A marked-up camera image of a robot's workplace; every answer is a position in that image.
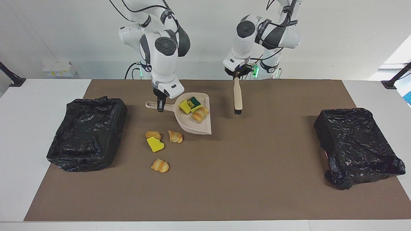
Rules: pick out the small brown bread roll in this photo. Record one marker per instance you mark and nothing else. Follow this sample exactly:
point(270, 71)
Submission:
point(152, 134)

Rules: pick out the plain yellow sponge piece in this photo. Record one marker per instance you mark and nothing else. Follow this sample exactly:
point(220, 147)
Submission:
point(184, 107)

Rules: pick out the blue object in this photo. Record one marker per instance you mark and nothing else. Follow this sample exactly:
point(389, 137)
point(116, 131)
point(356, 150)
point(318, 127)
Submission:
point(408, 98)

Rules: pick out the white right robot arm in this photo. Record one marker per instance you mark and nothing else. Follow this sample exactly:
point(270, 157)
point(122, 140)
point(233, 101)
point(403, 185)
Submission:
point(163, 48)

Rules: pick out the green and yellow sponge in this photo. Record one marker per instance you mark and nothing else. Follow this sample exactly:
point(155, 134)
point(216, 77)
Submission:
point(195, 102)

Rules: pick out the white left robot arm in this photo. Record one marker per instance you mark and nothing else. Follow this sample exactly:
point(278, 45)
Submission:
point(244, 29)

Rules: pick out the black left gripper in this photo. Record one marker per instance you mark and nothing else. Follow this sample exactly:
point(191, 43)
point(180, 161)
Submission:
point(240, 67)

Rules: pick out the white cardboard box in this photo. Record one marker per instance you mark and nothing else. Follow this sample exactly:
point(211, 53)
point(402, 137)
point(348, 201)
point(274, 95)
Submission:
point(59, 69)

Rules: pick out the beige plastic dustpan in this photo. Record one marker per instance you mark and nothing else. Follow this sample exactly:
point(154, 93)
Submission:
point(196, 126)

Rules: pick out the striped croissant piece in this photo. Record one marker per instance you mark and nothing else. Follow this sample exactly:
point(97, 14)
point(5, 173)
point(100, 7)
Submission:
point(200, 114)
point(160, 166)
point(175, 137)

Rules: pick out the black bag lined bin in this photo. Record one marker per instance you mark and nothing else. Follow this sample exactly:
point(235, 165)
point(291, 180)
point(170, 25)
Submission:
point(356, 144)
point(86, 134)

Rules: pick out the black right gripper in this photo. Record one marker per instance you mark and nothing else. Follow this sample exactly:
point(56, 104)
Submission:
point(159, 95)

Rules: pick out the black camera stand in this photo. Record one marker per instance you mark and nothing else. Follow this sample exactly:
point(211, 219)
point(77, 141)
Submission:
point(396, 77)
point(13, 78)

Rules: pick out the brown table mat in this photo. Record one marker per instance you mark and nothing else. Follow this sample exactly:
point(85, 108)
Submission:
point(273, 192)

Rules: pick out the yellow sponge chunk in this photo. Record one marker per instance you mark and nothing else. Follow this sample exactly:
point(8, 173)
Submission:
point(155, 145)

